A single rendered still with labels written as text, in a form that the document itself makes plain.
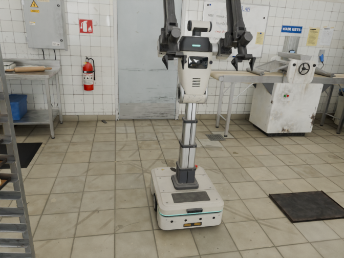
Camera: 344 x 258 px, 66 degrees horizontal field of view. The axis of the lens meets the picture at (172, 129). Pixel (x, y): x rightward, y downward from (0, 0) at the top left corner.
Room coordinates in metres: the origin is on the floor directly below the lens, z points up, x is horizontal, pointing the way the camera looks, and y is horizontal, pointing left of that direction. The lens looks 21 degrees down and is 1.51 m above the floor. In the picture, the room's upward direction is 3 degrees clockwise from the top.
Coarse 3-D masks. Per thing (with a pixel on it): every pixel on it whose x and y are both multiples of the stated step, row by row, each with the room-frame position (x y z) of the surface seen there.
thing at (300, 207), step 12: (300, 192) 2.34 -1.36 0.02; (312, 192) 2.35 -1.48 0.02; (324, 192) 2.35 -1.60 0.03; (276, 204) 2.12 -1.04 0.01; (288, 204) 2.12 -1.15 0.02; (300, 204) 2.13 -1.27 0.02; (312, 204) 2.14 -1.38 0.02; (324, 204) 2.15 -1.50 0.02; (336, 204) 2.17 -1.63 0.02; (288, 216) 1.94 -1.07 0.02; (300, 216) 1.96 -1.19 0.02; (312, 216) 1.97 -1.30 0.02; (324, 216) 1.98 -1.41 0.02; (336, 216) 1.99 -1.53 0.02
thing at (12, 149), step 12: (0, 48) 1.02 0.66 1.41; (0, 60) 1.01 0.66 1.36; (0, 84) 1.00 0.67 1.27; (0, 108) 1.00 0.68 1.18; (12, 120) 1.02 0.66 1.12; (12, 132) 1.01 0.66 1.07; (12, 144) 1.00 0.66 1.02; (12, 168) 1.00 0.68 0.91; (24, 192) 1.02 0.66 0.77; (24, 204) 1.00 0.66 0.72; (24, 216) 1.00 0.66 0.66
